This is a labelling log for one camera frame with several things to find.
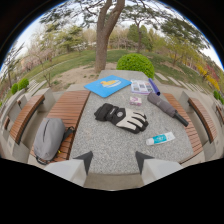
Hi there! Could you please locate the small pink white box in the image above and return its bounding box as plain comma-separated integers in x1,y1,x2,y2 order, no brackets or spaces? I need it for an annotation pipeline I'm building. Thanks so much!
129,96,143,107

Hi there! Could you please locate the blue mat with yellow duck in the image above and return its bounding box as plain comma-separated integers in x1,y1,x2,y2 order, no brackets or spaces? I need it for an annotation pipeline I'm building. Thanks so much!
83,74,133,99

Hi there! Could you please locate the large tree trunk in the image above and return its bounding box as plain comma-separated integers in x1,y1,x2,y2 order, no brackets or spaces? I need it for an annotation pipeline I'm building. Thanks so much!
94,0,126,74

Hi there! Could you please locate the printed booklet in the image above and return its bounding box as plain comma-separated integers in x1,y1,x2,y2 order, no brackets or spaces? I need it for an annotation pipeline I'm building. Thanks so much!
130,78,155,96

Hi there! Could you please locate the grey folded umbrella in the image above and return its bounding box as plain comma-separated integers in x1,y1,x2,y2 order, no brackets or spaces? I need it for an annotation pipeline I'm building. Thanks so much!
146,91,190,128

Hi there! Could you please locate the grey backpack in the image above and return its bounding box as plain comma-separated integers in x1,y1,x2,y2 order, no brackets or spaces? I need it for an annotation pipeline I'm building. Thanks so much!
32,117,76,166

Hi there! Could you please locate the purple tube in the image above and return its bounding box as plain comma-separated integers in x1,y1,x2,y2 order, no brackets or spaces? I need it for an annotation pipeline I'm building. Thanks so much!
148,77,161,97

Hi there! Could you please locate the round green bush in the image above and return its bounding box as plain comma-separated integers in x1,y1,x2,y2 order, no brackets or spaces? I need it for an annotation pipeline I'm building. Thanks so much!
116,52,156,80

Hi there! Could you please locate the wooden slat bench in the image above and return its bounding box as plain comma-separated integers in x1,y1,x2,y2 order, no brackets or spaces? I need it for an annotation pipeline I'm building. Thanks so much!
187,97,218,144
30,89,92,163
162,92,205,164
8,94,46,145

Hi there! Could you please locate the white teal toothpaste tube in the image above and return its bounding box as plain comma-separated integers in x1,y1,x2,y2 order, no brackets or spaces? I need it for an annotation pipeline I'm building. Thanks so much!
145,131,176,147

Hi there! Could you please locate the black and beige glove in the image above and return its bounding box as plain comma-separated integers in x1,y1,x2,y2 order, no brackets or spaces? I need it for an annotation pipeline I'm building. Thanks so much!
93,102,150,135

